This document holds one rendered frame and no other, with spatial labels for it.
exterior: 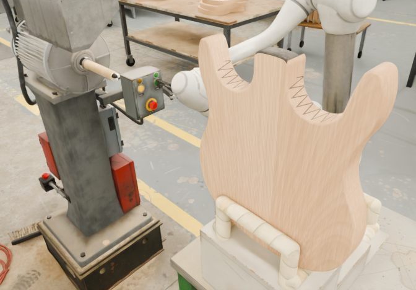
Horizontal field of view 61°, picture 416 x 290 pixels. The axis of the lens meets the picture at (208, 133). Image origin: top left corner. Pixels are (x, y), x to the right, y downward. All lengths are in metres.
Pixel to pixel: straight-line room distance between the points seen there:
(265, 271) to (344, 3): 0.82
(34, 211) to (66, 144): 1.15
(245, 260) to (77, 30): 0.74
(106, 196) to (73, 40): 1.06
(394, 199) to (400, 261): 1.73
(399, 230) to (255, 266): 0.53
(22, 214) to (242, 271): 2.19
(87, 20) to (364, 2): 0.82
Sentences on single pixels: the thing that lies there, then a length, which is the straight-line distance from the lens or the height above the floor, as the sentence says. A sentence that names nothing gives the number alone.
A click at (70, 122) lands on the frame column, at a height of 0.95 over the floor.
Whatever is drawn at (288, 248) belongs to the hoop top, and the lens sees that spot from 0.66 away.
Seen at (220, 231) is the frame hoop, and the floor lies 1.13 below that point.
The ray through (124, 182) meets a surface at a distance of 1.95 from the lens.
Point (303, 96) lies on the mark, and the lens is 0.57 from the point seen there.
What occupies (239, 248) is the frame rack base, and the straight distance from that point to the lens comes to 0.79.
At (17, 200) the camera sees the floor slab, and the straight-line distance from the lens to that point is 2.94.
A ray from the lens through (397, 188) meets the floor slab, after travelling 2.91.
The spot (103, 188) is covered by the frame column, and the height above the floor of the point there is 0.53.
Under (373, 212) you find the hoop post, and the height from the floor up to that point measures 1.02.
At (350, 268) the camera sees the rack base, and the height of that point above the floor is 1.02.
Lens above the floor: 1.70
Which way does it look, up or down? 31 degrees down
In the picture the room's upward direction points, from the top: 2 degrees counter-clockwise
